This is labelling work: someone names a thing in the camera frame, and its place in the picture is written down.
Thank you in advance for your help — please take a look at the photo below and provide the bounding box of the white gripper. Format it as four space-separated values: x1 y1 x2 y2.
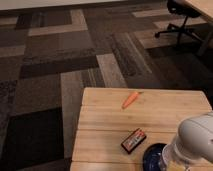
159 134 201 171

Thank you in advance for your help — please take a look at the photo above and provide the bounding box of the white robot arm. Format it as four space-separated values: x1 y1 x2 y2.
159 111 213 171

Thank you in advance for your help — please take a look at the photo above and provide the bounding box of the dark blue ceramic bowl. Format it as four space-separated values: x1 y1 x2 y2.
142 143 165 171

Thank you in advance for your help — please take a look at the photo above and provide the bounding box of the red black snack box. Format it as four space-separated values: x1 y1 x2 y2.
121 128 146 154

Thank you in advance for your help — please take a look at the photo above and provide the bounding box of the orange carrot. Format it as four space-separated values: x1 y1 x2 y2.
122 92 140 109

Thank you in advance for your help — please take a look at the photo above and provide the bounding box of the wooden desk corner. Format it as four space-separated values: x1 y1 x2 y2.
185 0 213 23

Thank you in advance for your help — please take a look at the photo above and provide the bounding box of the black office chair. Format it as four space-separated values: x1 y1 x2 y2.
154 0 210 48

